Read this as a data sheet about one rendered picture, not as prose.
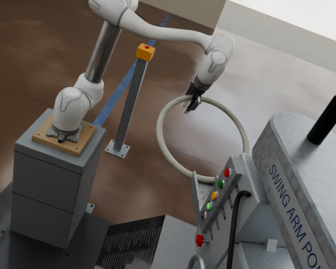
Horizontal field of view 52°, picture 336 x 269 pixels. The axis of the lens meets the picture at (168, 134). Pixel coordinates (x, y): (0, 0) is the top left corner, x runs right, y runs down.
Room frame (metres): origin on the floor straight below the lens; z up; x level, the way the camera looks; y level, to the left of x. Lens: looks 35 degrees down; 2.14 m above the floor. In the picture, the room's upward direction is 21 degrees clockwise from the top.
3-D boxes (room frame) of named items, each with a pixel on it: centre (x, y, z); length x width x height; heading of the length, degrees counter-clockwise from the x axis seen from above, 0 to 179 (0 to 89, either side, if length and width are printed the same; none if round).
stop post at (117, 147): (2.54, 0.41, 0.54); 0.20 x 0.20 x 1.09; 0
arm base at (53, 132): (1.52, 0.57, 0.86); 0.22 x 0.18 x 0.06; 13
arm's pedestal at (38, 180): (1.54, 0.57, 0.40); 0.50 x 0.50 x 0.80; 2
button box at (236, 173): (0.82, -0.22, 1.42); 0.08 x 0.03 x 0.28; 16
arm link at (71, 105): (1.55, 0.57, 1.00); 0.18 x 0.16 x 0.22; 174
